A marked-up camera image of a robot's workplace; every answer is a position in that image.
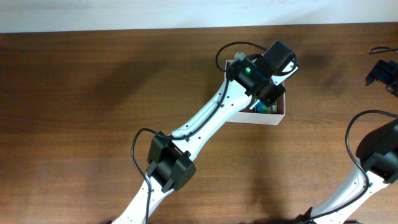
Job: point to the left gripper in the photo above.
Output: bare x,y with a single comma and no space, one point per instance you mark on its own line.
273,95

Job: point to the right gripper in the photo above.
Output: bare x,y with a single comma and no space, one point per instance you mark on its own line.
379,73

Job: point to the green soap box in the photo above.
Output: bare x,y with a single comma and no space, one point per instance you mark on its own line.
266,110

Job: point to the blue disposable razor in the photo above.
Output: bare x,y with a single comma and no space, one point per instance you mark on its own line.
259,107

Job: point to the teal mouthwash bottle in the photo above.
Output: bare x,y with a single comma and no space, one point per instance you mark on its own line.
239,56

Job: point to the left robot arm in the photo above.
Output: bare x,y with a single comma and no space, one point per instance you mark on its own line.
248,80

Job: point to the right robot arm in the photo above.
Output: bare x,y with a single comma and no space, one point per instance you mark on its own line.
375,167

